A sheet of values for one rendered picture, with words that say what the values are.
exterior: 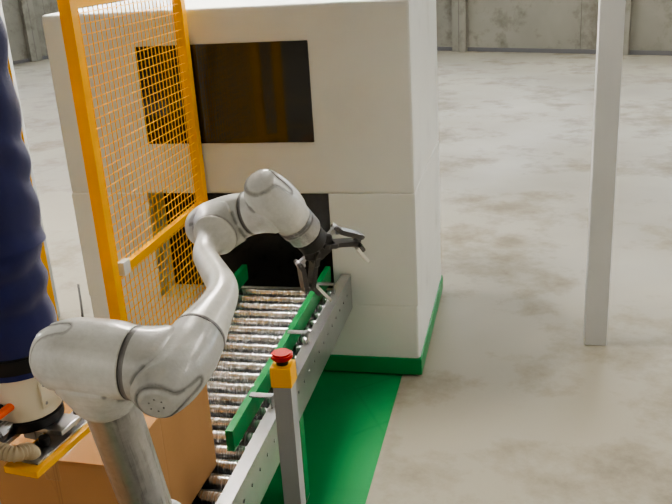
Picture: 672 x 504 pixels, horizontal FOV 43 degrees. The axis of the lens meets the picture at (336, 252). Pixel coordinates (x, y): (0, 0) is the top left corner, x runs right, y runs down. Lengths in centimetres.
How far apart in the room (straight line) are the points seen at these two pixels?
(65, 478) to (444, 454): 201
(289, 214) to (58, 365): 63
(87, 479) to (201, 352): 109
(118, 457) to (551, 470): 259
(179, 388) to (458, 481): 255
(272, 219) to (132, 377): 57
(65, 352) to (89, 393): 8
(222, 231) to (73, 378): 55
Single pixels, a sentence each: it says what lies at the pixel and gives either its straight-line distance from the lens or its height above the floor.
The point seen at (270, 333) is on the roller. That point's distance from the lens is 399.
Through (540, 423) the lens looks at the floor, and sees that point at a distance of 427.
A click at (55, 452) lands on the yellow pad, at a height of 109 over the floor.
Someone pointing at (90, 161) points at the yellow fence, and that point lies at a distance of 343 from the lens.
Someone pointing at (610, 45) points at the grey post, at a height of 167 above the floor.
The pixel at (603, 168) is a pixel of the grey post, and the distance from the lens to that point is 467.
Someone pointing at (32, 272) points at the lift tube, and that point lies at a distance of 215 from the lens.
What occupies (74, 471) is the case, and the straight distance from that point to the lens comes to 249.
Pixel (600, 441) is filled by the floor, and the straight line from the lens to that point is 417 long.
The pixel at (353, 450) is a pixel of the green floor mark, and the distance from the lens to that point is 405.
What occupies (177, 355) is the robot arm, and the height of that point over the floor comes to 161.
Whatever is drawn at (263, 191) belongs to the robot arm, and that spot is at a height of 174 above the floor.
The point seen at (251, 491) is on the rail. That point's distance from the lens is 298.
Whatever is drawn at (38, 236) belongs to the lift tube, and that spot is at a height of 162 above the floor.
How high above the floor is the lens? 223
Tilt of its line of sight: 20 degrees down
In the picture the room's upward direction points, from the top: 4 degrees counter-clockwise
